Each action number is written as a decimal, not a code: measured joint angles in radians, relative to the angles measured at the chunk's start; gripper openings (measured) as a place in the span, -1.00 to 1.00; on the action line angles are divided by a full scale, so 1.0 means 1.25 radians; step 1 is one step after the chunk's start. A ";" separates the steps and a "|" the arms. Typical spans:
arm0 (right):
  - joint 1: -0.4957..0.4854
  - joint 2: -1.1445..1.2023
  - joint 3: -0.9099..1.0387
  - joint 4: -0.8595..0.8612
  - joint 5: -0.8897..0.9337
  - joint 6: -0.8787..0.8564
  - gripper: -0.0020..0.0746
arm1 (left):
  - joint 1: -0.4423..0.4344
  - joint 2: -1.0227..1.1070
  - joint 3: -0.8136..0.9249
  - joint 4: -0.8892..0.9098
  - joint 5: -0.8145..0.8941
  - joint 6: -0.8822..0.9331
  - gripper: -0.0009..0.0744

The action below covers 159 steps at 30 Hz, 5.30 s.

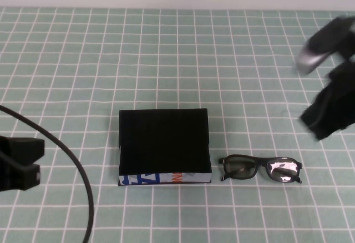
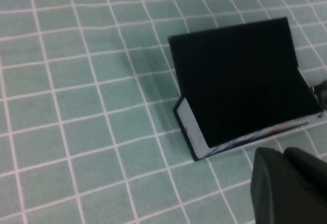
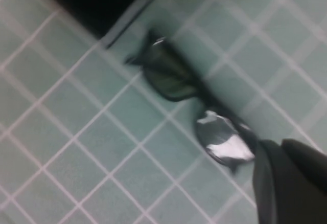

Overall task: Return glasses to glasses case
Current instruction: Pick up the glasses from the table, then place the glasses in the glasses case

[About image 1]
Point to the black glasses case box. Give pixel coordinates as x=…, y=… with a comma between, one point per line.
x=163, y=132

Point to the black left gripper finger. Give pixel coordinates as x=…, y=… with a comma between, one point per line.
x=22, y=148
x=19, y=177

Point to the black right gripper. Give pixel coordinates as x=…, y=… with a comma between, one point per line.
x=339, y=93

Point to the black framed glasses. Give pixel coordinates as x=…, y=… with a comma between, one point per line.
x=238, y=168

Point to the green white checked tablecloth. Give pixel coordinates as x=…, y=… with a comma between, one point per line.
x=166, y=60

